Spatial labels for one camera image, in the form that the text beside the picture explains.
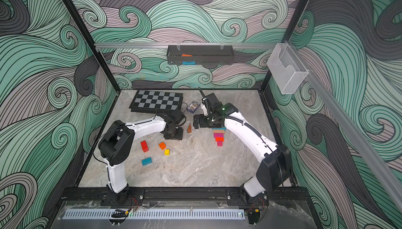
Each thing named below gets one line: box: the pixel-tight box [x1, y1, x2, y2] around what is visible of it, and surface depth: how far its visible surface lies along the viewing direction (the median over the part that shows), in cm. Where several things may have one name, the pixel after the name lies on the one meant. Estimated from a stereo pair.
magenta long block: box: [213, 132, 225, 138], surface depth 97 cm
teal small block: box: [141, 156, 153, 166], surface depth 87 cm
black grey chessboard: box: [128, 89, 184, 114], surface depth 110 cm
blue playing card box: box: [186, 100, 201, 114], surface depth 111 cm
